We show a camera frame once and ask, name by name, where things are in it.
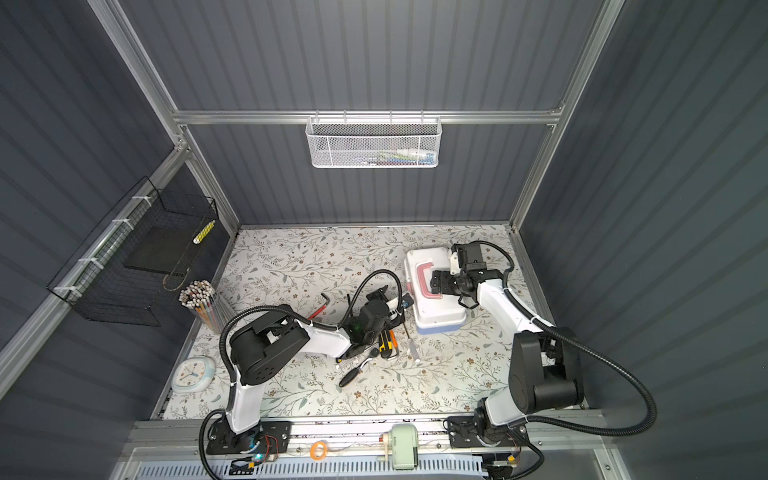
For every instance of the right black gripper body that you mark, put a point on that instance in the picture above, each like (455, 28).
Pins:
(451, 283)

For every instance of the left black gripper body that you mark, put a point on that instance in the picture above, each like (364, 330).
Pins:
(387, 325)

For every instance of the white blue tool box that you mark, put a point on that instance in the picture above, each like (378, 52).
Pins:
(433, 312)

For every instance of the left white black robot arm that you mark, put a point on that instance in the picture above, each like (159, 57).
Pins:
(257, 343)

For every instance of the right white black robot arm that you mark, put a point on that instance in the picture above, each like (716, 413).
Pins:
(545, 363)

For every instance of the clear small tool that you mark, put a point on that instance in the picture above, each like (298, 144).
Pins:
(412, 346)

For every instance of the yellow black utility knife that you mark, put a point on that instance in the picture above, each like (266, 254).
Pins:
(388, 346)

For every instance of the mint green device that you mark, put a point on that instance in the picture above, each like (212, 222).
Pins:
(401, 444)

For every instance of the yellow green marker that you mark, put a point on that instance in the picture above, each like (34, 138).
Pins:
(204, 231)

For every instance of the mint round clock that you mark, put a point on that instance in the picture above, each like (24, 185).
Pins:
(193, 375)

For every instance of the red handled hex key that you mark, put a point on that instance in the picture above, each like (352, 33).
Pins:
(322, 307)

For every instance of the black handled screwdriver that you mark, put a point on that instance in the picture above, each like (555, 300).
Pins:
(352, 374)

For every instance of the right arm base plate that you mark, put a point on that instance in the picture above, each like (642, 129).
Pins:
(465, 431)

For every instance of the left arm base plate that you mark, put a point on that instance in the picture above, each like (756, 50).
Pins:
(267, 438)

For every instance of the white wire wall basket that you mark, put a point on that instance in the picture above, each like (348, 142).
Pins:
(374, 142)

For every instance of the black wire side basket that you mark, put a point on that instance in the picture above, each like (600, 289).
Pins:
(132, 272)

